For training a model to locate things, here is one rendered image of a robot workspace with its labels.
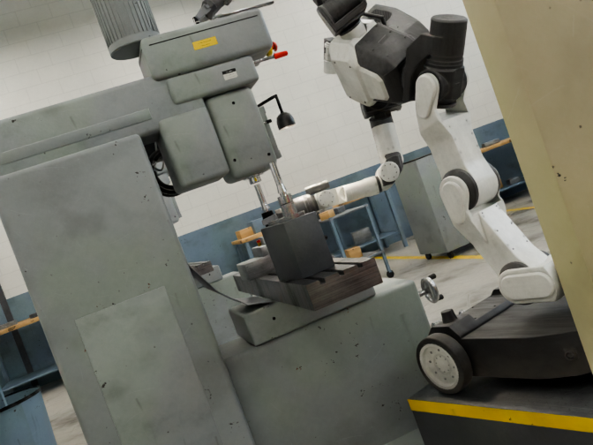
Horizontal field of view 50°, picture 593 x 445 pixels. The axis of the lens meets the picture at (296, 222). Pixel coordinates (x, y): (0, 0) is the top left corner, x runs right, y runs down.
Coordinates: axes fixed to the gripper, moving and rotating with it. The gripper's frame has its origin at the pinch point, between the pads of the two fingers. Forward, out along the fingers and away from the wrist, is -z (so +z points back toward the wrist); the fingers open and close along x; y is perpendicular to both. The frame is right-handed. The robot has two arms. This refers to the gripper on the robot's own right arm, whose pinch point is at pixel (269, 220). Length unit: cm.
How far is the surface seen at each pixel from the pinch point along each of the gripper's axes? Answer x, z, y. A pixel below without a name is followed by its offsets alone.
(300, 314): 17.7, -1.2, 35.5
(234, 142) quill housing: 10.8, -1.9, -31.5
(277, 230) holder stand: 41.7, 2.3, 2.9
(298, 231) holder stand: 46.2, 8.4, 5.6
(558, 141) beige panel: 174, 39, -1
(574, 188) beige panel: 174, 39, 5
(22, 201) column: 42, -70, -34
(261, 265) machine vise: -5.1, -9.4, 15.7
